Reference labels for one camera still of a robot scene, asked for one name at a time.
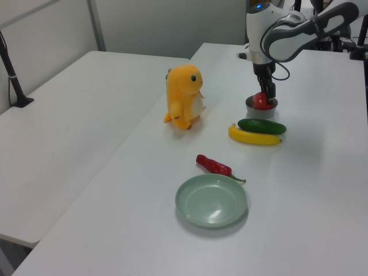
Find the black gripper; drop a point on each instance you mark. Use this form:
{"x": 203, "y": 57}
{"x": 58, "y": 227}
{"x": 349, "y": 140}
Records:
{"x": 264, "y": 72}

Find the red apple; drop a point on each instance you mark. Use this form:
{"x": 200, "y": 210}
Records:
{"x": 261, "y": 101}

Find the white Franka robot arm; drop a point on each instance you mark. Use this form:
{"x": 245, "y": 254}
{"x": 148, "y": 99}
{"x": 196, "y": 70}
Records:
{"x": 256, "y": 28}

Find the grey round bowl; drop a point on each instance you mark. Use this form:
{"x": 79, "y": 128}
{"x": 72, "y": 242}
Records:
{"x": 258, "y": 114}

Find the green cucumber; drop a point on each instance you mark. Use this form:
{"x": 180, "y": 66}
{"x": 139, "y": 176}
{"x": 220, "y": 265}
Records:
{"x": 258, "y": 126}

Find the yellow banana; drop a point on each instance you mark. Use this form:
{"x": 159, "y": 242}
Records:
{"x": 250, "y": 138}

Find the orange plush dinosaur toy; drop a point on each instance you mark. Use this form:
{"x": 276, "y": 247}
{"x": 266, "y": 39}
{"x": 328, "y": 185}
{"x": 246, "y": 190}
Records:
{"x": 181, "y": 92}

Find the red chili pepper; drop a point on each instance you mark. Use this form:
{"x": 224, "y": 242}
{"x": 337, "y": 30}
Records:
{"x": 212, "y": 166}

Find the black clamp stand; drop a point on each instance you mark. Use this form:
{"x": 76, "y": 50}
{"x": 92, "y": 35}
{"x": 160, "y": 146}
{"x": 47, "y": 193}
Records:
{"x": 356, "y": 53}

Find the pale green plate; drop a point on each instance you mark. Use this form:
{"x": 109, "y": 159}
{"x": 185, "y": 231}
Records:
{"x": 210, "y": 201}

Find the grey corner partition post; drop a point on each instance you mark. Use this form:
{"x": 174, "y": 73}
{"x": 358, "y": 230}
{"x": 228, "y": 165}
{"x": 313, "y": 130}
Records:
{"x": 96, "y": 26}

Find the black clamped camera pole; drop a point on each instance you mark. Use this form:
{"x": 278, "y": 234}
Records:
{"x": 17, "y": 86}

